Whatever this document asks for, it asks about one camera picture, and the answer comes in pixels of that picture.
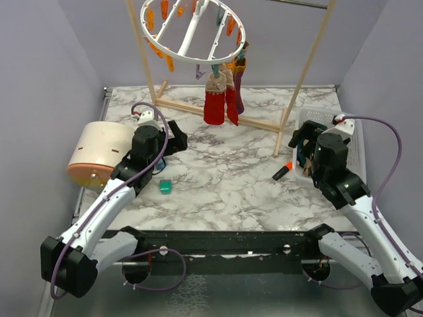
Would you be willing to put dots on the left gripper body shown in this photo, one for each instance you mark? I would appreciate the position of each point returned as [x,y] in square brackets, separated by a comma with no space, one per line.
[162,142]

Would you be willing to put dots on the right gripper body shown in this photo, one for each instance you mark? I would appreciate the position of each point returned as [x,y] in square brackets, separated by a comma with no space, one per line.
[309,131]

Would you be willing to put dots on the wooden hanger rack frame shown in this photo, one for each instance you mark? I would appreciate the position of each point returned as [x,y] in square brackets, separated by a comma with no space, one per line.
[227,44]

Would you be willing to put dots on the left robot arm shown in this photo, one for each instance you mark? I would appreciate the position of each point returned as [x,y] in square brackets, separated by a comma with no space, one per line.
[73,260]

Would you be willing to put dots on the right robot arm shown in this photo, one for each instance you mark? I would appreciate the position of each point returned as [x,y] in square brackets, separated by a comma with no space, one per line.
[393,274]

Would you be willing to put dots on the white round clip hanger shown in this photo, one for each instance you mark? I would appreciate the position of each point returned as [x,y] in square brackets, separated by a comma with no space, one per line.
[226,18]

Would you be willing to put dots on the white plastic basket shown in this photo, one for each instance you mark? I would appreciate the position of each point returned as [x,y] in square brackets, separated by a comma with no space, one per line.
[356,150]

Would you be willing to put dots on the blue patterned round tin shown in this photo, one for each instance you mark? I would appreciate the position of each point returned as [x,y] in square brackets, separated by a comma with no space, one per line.
[161,165]

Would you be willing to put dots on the dark teal sock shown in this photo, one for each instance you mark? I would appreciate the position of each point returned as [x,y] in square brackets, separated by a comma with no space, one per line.
[304,151]

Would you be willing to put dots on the black orange highlighter marker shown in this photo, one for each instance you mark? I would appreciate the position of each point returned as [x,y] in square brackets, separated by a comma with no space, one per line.
[283,171]

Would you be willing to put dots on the teal green small box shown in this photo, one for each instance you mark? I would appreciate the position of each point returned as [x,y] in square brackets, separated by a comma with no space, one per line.
[165,187]

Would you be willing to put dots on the red beige reindeer sock front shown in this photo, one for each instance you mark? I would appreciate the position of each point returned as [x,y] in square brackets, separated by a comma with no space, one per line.
[214,113]

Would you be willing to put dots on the red beige reindeer sock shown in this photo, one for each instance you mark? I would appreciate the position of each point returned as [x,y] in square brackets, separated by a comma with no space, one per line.
[214,113]
[230,95]

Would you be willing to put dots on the red beige reindeer sock back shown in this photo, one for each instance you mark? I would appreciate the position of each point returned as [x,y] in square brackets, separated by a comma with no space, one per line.
[230,95]

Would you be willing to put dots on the purple clothespin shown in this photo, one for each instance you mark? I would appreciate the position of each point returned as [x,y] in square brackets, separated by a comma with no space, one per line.
[199,73]

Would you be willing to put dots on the teal clothespin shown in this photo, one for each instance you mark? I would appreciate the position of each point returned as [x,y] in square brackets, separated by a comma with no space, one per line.
[215,69]

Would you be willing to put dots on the purple yellow striped sock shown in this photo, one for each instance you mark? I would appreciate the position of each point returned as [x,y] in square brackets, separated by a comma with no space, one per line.
[239,66]

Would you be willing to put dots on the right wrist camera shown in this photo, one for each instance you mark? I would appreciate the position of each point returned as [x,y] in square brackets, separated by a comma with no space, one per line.
[342,126]

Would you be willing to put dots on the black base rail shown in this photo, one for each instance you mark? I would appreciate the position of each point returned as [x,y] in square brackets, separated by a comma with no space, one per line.
[170,252]

